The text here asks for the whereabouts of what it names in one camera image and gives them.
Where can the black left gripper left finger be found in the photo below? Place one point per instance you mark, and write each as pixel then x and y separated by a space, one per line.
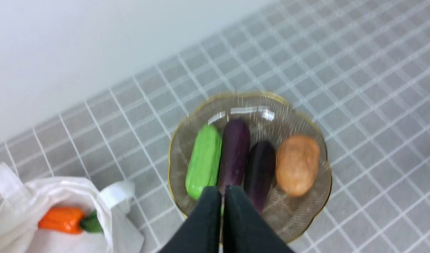
pixel 200 233

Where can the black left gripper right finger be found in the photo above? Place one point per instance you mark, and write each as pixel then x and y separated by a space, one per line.
pixel 244 230

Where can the white cloth bag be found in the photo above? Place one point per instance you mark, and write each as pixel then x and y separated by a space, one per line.
pixel 24 204

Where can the green cucumber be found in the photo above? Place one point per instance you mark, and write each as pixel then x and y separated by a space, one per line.
pixel 203 168

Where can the dark purple eggplant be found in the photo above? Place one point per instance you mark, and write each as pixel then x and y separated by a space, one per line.
pixel 259 173

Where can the light purple eggplant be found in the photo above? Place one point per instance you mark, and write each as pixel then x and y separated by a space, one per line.
pixel 234 153

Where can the brown potato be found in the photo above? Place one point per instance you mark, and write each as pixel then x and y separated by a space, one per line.
pixel 297 161

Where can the gold-rimmed glass bowl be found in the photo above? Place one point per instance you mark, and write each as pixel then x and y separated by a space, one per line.
pixel 270 117

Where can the orange carrot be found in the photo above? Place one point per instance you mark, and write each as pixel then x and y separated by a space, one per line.
pixel 70 220

